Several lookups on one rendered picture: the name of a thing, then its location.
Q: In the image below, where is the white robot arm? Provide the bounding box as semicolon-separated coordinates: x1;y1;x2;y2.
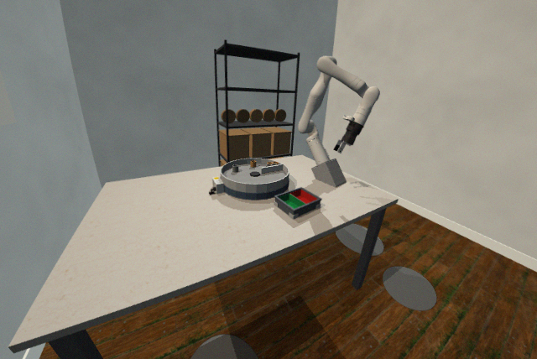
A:
298;56;380;165

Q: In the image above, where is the grey round turntable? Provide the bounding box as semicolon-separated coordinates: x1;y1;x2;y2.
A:
209;158;289;200

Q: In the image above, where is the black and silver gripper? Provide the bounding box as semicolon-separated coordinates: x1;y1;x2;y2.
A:
333;113;368;153

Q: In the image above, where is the grey crate with red and green compartments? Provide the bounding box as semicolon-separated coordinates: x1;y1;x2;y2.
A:
274;187;321;220

